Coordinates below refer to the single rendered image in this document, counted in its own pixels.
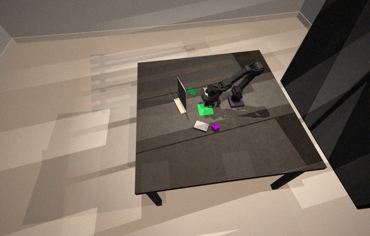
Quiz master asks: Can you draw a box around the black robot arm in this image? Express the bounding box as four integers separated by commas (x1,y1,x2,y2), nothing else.
205,62,265,103

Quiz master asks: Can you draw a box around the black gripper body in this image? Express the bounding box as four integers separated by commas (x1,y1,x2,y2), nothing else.
201,93,221,105

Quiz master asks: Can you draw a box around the green square marking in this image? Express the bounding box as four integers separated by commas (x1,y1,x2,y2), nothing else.
198,104,214,116

